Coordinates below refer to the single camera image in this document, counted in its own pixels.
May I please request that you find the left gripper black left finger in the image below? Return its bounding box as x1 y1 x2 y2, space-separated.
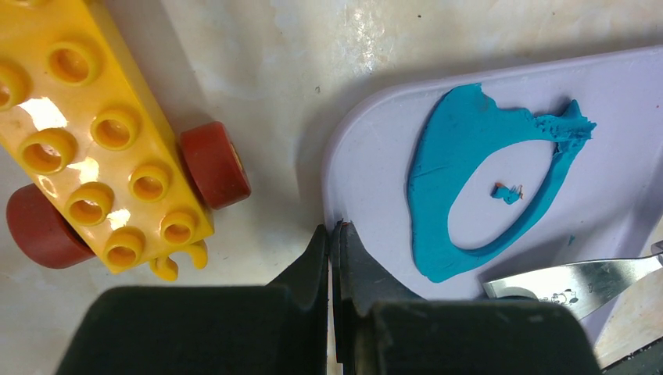
57 226 328 374

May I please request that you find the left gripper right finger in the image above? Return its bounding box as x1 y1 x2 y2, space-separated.
331 221 600 374

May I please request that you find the metal scraper wooden handle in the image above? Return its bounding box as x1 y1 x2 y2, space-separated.
482 241 662 320

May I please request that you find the blue dough piece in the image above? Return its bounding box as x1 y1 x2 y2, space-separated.
407 84 596 283

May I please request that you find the lavender plastic tray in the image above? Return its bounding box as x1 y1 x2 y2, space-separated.
322 46 662 300

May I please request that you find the orange toy car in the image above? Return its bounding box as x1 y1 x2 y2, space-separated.
1 1 251 281

